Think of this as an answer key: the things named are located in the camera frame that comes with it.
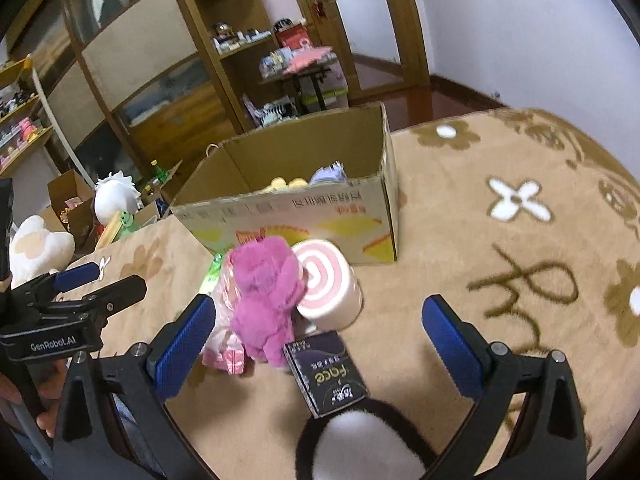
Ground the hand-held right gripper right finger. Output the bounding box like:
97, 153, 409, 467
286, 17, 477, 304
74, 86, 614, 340
421, 294, 590, 480

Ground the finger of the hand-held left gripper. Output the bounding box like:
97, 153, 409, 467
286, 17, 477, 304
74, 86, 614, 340
47, 275, 148, 330
11, 261, 102, 307

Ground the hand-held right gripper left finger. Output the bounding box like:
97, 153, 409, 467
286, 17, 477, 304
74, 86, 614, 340
52, 294, 217, 480

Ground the pink plush toy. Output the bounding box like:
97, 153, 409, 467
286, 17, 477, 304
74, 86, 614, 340
227, 236, 307, 368

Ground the printed cardboard box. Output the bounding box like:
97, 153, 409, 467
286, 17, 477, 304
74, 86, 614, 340
170, 101, 401, 267

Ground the person's left hand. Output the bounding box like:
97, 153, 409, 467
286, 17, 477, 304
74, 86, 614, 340
0, 360, 72, 438

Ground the pink plastic package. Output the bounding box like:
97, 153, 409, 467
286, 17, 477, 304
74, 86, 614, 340
201, 256, 249, 376

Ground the cream white plush toy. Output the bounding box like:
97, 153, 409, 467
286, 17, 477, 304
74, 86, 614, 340
9, 215, 76, 289

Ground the green frog toy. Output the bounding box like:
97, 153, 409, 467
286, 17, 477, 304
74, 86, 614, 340
95, 210, 141, 250

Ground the small brown cardboard box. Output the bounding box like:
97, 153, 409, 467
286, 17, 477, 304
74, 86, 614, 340
47, 169, 97, 252

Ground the green plastic packet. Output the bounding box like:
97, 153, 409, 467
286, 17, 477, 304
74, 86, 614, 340
199, 254, 224, 295

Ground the white spiky plush toy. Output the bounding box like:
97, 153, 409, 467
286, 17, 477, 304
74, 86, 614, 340
94, 171, 143, 225

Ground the beige flower blanket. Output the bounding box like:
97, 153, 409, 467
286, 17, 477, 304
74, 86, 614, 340
65, 107, 640, 480

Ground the black tissue packet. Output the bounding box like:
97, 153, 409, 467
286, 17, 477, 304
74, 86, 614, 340
283, 330, 370, 419

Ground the pink swirl roll plush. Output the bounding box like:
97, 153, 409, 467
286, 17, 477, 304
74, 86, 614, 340
291, 239, 364, 332

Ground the black and white plush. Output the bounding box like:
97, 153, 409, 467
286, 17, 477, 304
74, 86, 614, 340
295, 399, 441, 480

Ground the white pole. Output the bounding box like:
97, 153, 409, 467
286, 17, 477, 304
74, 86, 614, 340
30, 67, 87, 187

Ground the yellow plush toy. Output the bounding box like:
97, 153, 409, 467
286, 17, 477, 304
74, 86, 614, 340
260, 176, 309, 195

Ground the wooden glass door cabinet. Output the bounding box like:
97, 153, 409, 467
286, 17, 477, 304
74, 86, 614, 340
5, 0, 251, 183

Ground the wooden corner shelf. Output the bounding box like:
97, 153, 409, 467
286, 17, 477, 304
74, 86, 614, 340
165, 0, 351, 133

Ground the small black folding table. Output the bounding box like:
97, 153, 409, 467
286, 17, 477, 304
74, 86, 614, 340
260, 45, 351, 117

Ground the pink paper sheet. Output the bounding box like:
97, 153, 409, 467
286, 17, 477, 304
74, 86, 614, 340
282, 46, 335, 77

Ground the red box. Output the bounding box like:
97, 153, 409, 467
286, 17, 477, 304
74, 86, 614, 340
275, 24, 312, 52

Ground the wooden door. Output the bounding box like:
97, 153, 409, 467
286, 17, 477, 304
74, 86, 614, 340
282, 0, 432, 107

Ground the wooden wall shelf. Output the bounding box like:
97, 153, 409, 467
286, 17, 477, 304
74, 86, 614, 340
0, 55, 56, 177

